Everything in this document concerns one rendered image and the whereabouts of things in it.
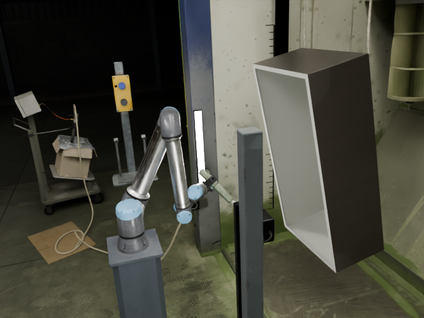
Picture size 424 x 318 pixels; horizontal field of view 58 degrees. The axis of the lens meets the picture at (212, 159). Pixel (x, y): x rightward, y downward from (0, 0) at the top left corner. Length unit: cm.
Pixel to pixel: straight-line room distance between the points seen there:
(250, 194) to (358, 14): 262
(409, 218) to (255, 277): 232
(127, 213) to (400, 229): 206
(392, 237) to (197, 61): 198
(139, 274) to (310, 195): 132
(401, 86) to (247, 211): 243
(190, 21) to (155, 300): 184
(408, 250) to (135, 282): 195
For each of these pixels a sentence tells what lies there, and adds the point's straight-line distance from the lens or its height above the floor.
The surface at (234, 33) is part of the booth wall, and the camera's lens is 291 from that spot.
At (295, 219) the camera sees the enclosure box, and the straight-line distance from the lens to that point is 291.
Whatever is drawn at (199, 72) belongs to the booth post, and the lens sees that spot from 285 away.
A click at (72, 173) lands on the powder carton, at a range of 443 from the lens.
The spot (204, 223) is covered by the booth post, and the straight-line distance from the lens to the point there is 322.
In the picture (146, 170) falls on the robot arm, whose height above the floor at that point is 107.
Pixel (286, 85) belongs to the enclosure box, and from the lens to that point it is 254.
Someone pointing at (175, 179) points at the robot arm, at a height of 104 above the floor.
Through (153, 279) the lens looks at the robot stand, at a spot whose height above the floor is 47.
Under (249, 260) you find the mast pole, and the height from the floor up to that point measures 130.
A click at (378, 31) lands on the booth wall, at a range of 354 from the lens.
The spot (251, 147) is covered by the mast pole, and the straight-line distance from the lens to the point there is 91.
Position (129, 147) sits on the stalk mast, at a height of 99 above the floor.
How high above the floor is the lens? 189
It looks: 20 degrees down
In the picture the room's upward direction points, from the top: 3 degrees counter-clockwise
